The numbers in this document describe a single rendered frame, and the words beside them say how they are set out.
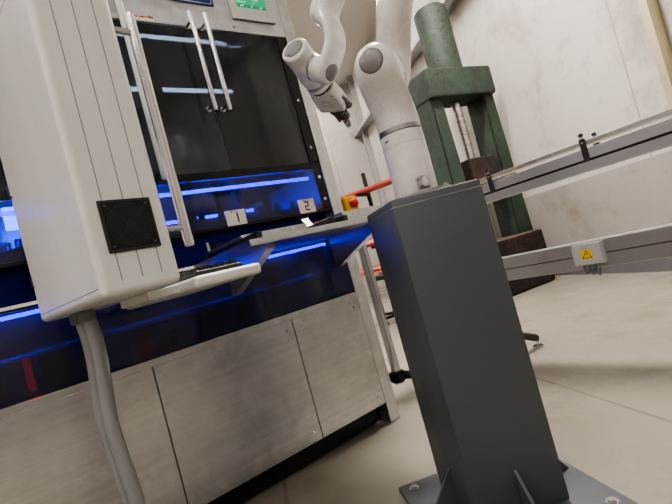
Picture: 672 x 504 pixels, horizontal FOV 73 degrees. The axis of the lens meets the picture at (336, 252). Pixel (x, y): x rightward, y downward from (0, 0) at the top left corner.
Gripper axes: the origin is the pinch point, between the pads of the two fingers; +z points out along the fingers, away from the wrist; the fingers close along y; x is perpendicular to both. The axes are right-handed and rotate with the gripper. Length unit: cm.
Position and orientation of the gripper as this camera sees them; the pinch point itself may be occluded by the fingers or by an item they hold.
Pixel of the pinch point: (342, 115)
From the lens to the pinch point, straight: 163.3
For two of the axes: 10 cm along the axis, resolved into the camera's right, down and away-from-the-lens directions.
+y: 8.5, 0.9, -5.1
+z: 4.5, 3.6, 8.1
